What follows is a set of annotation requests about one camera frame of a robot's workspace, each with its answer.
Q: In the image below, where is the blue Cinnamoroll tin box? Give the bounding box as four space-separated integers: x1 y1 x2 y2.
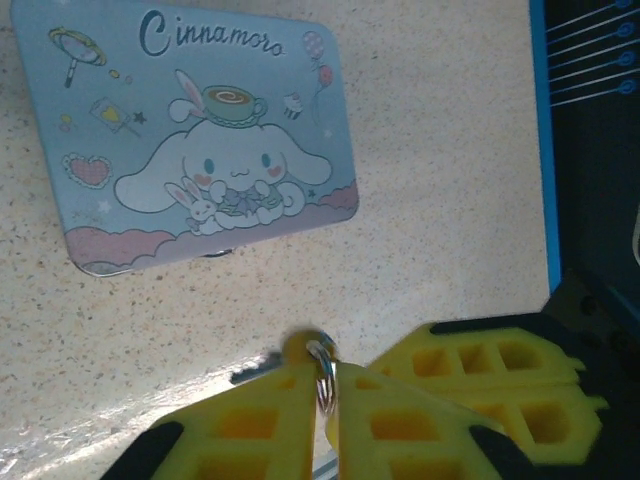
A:
9 0 361 279

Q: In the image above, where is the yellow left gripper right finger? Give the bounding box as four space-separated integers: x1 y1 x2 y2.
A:
334 362 531 480

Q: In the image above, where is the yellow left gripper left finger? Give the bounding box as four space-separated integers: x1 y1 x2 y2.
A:
102 362 319 480

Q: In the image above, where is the silver metal ring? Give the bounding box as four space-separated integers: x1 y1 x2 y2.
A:
304 339 342 417

